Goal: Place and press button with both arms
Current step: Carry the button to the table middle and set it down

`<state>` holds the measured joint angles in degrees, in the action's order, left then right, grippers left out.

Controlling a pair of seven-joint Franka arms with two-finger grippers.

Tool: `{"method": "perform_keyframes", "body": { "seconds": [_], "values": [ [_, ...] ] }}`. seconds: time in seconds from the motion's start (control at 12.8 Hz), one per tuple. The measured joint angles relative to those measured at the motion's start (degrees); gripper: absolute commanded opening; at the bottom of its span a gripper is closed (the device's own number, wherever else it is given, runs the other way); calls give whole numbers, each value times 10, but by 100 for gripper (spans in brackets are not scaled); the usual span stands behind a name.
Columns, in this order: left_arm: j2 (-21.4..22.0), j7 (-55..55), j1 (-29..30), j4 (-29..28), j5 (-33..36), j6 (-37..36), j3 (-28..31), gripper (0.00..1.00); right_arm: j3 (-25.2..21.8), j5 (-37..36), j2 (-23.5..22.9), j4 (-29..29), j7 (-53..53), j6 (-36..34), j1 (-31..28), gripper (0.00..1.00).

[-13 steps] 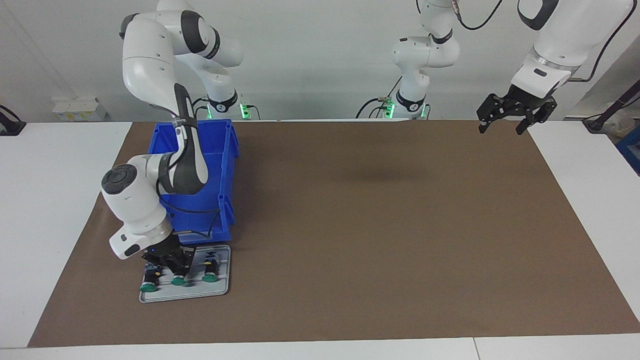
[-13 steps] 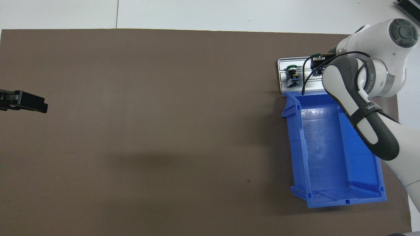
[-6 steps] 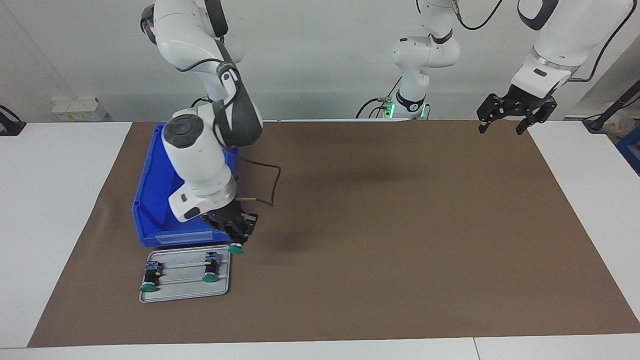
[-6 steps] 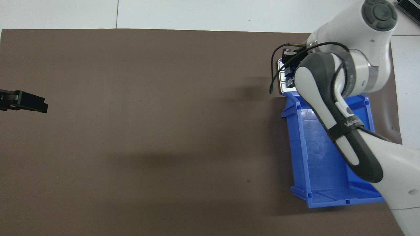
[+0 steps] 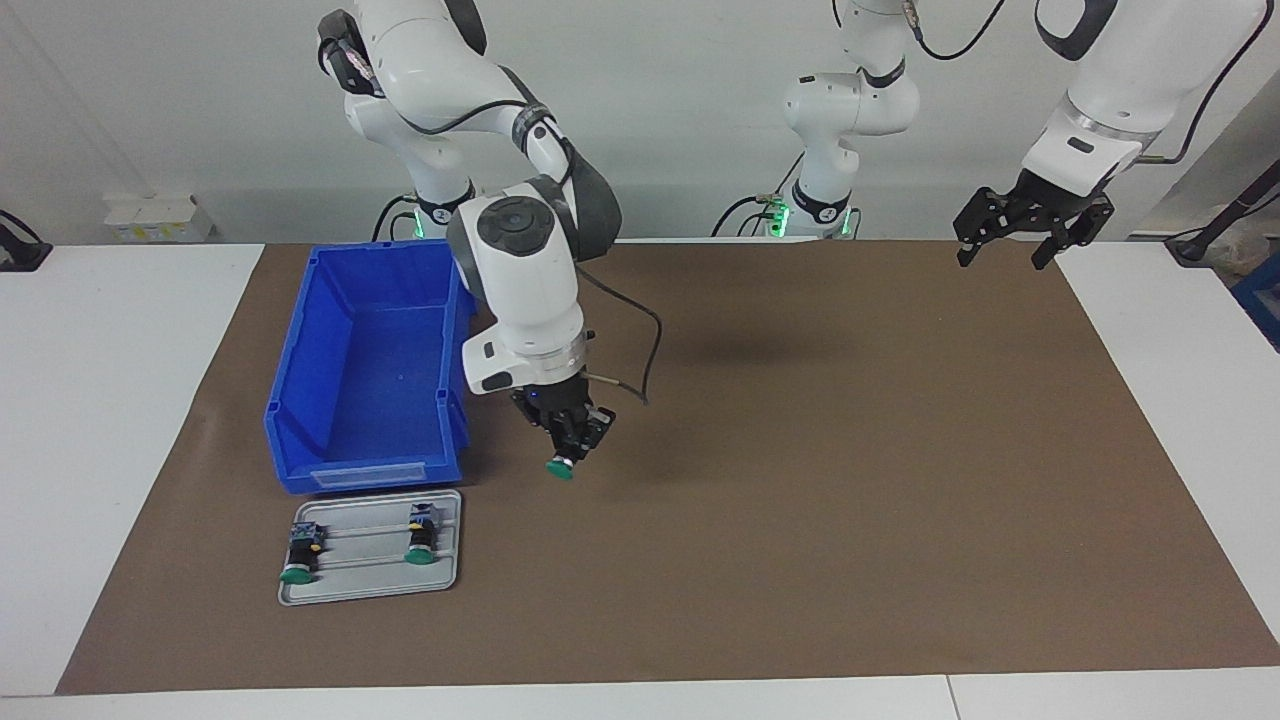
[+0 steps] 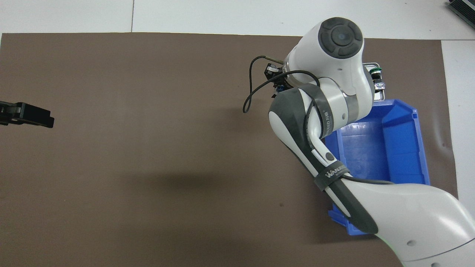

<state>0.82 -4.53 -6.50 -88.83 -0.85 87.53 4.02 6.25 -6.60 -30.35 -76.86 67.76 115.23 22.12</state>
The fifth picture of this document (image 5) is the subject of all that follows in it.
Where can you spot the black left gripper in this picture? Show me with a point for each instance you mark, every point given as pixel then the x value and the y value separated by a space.
pixel 1050 200

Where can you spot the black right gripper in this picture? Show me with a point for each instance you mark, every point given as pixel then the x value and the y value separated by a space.
pixel 550 400

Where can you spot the green push button switch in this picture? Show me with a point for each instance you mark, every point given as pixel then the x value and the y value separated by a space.
pixel 421 540
pixel 300 555
pixel 560 468

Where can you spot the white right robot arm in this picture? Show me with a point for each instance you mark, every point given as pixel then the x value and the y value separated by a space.
pixel 520 270

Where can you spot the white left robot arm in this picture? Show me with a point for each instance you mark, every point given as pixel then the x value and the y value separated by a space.
pixel 850 105

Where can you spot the black tripod pole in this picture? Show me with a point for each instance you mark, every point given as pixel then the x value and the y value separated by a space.
pixel 1235 210

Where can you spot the blue plastic storage bin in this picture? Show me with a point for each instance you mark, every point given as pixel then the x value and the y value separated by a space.
pixel 370 400

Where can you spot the blue crate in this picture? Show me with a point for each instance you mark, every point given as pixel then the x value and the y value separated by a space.
pixel 1262 295

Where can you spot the grey metal tray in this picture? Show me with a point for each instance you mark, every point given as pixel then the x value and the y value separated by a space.
pixel 365 560

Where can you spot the brown paper table mat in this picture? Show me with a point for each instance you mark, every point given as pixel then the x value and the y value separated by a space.
pixel 850 520

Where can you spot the black clamp stand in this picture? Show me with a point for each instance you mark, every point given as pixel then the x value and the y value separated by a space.
pixel 20 255

